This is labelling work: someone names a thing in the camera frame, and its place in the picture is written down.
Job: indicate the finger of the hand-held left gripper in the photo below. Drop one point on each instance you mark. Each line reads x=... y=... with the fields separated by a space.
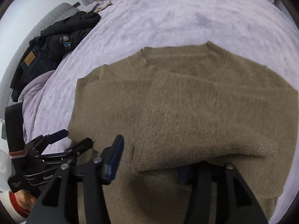
x=57 y=135
x=81 y=144

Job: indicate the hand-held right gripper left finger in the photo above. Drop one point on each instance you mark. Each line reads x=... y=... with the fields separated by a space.
x=115 y=155

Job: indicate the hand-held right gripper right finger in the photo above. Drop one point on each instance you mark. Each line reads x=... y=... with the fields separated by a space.
x=183 y=173

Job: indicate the brown knit sweater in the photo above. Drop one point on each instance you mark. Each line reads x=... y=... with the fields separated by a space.
x=186 y=109

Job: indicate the person's left hand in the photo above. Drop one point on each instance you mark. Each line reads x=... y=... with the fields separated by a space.
x=24 y=199

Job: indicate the lilac folded quilt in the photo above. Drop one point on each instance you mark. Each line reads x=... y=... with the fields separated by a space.
x=32 y=98

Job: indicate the dark blue jeans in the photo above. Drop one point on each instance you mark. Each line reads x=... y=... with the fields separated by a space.
x=35 y=65

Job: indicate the beige cloth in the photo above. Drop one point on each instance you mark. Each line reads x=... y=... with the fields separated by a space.
x=98 y=5

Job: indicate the lilac plush blanket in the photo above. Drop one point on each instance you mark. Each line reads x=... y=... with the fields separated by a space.
x=175 y=16

